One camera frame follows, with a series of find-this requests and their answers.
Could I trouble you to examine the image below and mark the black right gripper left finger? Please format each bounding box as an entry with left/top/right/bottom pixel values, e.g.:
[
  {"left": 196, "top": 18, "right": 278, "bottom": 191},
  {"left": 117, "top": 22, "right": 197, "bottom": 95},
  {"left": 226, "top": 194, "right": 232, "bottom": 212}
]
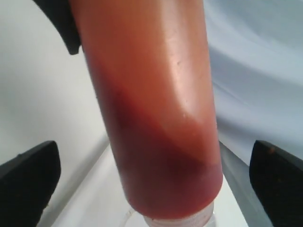
[{"left": 0, "top": 141, "right": 61, "bottom": 227}]

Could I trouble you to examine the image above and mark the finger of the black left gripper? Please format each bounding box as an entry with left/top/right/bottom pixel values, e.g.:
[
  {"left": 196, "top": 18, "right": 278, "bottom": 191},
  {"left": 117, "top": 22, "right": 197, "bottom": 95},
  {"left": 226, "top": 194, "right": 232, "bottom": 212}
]
[{"left": 33, "top": 0, "right": 81, "bottom": 55}]

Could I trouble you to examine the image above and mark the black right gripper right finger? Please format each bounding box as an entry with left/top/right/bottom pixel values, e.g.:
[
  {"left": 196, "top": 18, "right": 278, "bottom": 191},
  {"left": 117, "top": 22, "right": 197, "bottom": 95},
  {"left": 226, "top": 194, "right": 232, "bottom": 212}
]
[{"left": 249, "top": 140, "right": 303, "bottom": 227}]

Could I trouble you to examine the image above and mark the red sauce squeeze bottle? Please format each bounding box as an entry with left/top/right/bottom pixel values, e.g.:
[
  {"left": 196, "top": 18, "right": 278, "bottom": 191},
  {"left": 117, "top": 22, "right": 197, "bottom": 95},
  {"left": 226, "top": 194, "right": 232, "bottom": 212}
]
[{"left": 70, "top": 0, "right": 223, "bottom": 227}]

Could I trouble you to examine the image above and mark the white rectangular plate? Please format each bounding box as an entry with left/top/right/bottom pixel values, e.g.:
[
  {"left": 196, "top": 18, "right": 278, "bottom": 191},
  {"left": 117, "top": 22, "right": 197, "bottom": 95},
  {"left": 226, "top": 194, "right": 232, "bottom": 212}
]
[{"left": 42, "top": 132, "right": 267, "bottom": 227}]

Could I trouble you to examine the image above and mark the white backdrop cloth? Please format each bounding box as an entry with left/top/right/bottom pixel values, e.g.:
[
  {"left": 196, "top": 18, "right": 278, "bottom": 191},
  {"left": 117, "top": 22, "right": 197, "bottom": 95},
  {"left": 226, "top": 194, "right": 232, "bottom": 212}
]
[{"left": 204, "top": 0, "right": 303, "bottom": 159}]

